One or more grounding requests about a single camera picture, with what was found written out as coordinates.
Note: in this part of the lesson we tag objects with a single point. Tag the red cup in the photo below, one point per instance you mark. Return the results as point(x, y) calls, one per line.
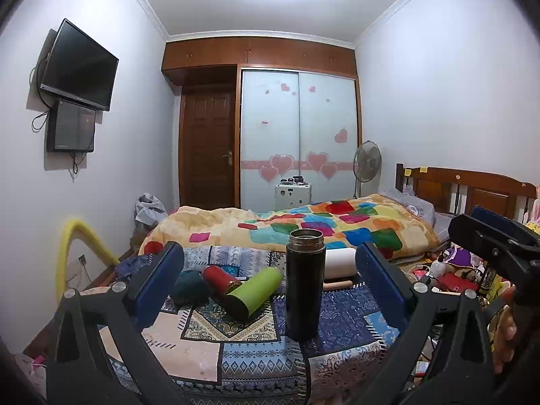
point(217, 280)

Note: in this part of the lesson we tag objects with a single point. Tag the colourful patch quilt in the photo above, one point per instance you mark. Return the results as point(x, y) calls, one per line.
point(236, 228)

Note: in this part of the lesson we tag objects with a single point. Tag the grey plastic bag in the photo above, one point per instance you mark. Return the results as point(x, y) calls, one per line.
point(149, 209)

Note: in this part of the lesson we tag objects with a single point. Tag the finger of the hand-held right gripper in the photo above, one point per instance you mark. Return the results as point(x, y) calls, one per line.
point(476, 236)
point(502, 223)

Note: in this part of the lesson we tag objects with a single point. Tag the wooden bed headboard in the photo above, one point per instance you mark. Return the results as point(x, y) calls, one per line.
point(472, 190)

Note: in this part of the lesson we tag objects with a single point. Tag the red packet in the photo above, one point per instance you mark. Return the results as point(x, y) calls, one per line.
point(460, 282)

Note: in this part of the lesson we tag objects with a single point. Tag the purple cloth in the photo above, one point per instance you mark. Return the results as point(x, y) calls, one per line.
point(460, 256)

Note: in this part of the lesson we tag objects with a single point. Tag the person's right hand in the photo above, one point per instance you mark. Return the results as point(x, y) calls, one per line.
point(504, 333)

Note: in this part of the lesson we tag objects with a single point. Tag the dark blue cloth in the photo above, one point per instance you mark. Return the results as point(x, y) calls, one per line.
point(133, 268)

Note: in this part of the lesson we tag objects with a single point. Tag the white rolling pin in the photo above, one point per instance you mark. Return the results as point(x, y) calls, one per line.
point(341, 265)

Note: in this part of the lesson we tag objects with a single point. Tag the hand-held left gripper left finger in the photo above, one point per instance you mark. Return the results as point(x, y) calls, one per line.
point(162, 276)

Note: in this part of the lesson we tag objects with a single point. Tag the grey wall box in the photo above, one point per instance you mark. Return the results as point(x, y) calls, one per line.
point(71, 126)

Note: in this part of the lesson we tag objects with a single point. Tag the patterned patchwork blanket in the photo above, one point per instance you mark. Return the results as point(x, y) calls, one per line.
point(236, 358)

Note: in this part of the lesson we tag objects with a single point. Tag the yellow foam tube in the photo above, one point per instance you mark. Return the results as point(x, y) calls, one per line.
point(90, 234)

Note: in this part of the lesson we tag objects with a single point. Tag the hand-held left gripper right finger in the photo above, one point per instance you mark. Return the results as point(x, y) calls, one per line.
point(379, 284)

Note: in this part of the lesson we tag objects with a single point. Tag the grey pillow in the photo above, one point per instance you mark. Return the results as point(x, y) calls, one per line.
point(411, 206)

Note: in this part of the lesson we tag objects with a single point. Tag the wooden wardrobe with sliding doors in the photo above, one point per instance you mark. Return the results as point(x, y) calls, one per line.
point(295, 126)

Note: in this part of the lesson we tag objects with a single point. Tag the brown wooden door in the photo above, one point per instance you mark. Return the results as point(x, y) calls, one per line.
point(206, 152)

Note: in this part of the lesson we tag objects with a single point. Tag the black thermos cup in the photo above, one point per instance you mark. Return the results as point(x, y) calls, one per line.
point(305, 287)

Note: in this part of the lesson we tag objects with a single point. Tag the wall-mounted black television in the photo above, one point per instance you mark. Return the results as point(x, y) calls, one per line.
point(80, 67)

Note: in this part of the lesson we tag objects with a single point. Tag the white plastic bottle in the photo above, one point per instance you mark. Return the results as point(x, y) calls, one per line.
point(438, 268)

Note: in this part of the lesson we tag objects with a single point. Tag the white cabinet with items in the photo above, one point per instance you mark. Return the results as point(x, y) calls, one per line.
point(293, 197)

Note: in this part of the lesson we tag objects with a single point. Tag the green cup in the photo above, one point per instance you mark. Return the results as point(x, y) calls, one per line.
point(253, 293)

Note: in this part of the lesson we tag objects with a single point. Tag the standing fan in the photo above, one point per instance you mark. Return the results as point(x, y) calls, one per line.
point(367, 162)

